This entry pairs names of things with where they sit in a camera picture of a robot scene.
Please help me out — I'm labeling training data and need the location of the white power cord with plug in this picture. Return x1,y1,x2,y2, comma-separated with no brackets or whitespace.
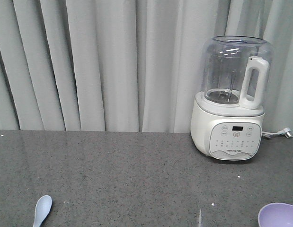
261,127,293,140

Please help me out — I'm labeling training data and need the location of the white blender with clear jar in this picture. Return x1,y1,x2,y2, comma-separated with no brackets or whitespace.
190,35,273,161

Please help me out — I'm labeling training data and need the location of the purple bowl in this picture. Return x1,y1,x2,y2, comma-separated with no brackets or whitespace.
257,203,293,227

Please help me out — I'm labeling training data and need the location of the grey pleated curtain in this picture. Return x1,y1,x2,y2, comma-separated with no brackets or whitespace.
0,0,293,132

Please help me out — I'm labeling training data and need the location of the light blue soup spoon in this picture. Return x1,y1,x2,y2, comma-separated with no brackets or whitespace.
33,195,53,227

